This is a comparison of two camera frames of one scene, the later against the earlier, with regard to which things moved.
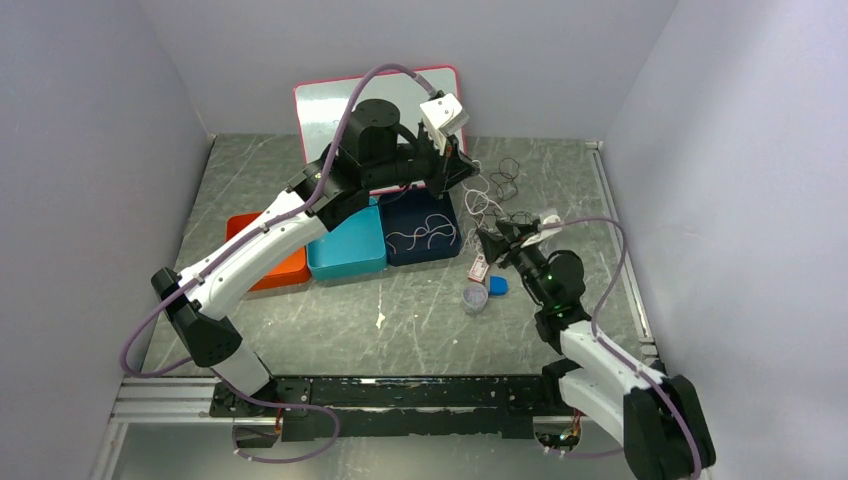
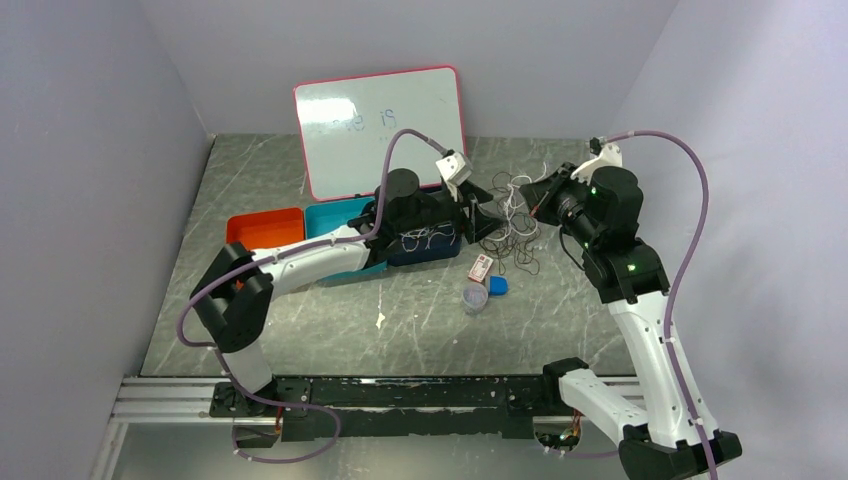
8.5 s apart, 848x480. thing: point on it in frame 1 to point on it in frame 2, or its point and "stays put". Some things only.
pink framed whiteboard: x=321 y=108 stays put
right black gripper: x=511 y=236 to x=543 y=194
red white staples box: x=479 y=269 stays put
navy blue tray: x=419 y=226 stays put
